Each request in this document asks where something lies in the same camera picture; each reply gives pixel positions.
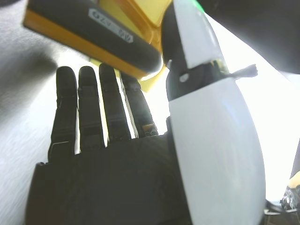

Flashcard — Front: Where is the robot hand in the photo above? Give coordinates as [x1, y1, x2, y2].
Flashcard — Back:
[24, 0, 267, 225]

